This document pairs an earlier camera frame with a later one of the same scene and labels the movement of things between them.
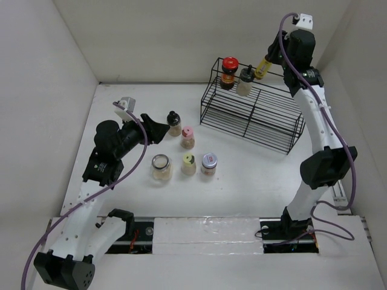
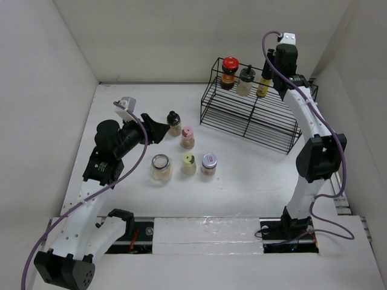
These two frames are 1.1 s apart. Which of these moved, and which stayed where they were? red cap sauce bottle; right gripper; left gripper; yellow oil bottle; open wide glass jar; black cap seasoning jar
Moved: right gripper; yellow oil bottle
Stayed: open wide glass jar; red cap sauce bottle; left gripper; black cap seasoning jar
